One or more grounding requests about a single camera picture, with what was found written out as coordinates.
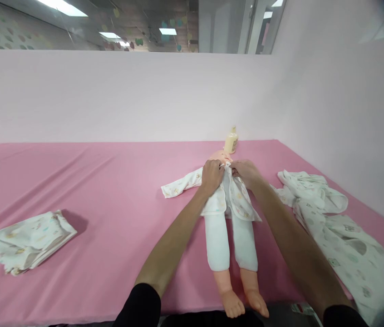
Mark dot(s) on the person's left hand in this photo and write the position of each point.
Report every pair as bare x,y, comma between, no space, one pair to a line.
211,175

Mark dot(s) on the person's right hand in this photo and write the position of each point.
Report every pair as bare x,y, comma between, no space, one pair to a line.
248,174

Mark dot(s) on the person's right fingers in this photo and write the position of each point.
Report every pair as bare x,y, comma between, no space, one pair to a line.
237,167

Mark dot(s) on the person's left fingers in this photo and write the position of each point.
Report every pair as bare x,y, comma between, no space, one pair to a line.
218,164

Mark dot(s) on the white printed baby jacket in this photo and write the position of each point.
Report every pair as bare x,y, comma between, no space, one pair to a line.
219,201

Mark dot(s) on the cream lotion bottle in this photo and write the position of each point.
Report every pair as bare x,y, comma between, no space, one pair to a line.
231,141

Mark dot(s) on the white baby leggings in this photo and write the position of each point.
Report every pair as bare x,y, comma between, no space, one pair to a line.
217,238

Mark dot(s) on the baby doll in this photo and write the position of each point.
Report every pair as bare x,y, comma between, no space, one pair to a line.
227,259

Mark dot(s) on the crumpled white printed blanket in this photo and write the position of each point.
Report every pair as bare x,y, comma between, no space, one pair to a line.
341,231

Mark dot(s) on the pink bed sheet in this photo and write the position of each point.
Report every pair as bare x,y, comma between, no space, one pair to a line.
93,204

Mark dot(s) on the person's body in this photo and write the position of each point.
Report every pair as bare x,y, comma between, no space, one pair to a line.
209,318

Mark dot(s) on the clear plastic wrapper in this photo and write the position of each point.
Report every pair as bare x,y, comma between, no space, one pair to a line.
301,308

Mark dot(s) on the window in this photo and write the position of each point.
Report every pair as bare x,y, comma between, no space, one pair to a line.
124,25

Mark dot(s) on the folded white printed cloth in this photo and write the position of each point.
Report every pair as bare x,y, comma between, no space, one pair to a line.
27,240

